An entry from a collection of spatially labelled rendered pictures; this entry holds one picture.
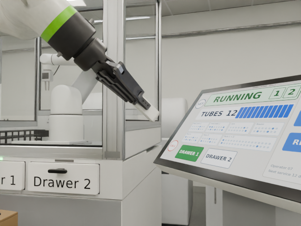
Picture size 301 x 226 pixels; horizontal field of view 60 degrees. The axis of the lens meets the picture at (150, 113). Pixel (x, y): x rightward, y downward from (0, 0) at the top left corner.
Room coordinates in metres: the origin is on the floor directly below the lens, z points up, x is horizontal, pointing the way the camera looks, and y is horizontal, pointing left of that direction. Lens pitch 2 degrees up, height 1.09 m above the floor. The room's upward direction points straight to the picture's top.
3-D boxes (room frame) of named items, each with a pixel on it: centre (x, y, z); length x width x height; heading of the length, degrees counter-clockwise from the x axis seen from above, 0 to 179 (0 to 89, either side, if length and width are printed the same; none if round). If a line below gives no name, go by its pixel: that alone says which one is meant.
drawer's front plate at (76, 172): (1.01, 0.34, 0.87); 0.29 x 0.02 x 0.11; 79
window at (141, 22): (1.44, 0.03, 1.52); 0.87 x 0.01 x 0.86; 169
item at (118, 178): (1.53, 0.51, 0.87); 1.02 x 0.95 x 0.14; 79
